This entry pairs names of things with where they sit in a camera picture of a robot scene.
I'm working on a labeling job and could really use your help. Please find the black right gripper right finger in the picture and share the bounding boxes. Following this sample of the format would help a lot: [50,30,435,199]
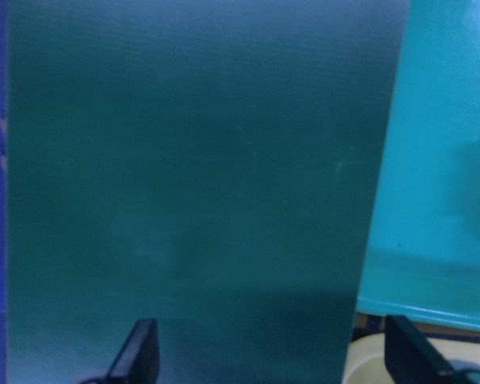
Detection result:
[384,315,464,384]

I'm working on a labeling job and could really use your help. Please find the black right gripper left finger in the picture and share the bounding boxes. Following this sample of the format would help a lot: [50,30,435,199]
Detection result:
[106,319,160,384]

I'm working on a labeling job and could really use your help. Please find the yellow plastic tray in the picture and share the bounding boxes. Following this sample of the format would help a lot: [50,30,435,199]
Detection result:
[342,334,480,384]

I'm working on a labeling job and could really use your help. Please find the green plastic tray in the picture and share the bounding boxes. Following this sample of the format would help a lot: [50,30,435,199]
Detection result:
[357,1,480,331]

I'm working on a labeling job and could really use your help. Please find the green conveyor belt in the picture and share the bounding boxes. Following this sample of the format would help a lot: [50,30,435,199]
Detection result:
[8,1,409,383]

